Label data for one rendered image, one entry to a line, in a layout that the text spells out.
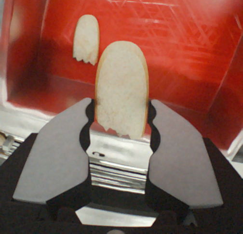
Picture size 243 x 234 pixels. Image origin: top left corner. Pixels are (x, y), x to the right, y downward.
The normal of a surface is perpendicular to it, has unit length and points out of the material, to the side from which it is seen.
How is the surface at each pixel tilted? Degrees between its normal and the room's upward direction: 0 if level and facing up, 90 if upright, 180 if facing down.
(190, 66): 0
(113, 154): 0
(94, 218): 10
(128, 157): 0
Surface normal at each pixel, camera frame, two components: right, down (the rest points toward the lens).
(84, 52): -0.01, 0.58
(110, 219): 0.04, 0.37
